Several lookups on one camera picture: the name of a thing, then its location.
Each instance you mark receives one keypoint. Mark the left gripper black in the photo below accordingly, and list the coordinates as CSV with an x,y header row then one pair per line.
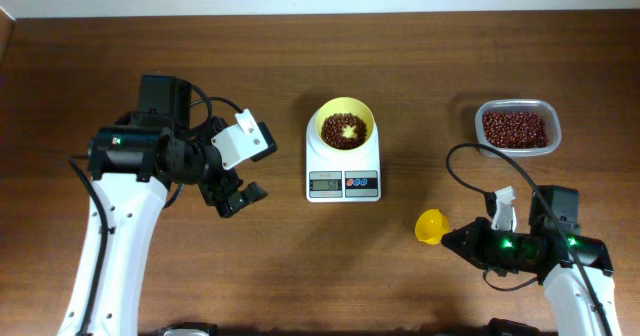
x,y
229,207

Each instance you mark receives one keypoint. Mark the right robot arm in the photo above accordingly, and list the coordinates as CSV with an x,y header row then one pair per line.
x,y
575,271

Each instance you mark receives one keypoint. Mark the clear plastic container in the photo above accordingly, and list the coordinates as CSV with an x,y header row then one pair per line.
x,y
542,108

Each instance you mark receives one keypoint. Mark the pale yellow bowl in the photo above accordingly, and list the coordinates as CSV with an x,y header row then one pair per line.
x,y
344,105

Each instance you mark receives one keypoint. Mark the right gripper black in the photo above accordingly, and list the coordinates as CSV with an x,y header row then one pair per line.
x,y
472,246

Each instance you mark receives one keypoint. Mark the yellow measuring scoop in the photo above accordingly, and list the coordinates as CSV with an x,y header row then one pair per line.
x,y
431,226

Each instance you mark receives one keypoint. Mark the white digital kitchen scale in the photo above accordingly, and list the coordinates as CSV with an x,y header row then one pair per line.
x,y
334,175

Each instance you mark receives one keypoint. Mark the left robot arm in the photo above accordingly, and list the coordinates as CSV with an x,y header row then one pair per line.
x,y
136,168

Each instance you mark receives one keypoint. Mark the red beans in bowl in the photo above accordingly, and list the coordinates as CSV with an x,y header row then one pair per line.
x,y
344,131

